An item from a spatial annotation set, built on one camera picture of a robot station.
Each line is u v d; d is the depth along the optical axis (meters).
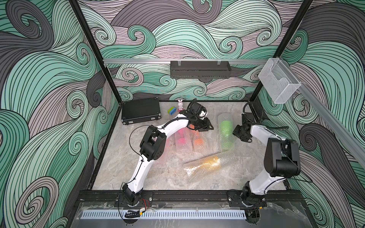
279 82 0.76
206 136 0.97
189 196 0.76
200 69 0.96
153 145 0.57
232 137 0.90
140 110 1.22
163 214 0.70
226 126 0.95
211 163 0.78
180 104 1.10
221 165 0.78
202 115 0.85
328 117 0.59
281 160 0.47
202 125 0.82
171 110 1.11
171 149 0.91
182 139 0.88
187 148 0.85
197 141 0.88
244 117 0.78
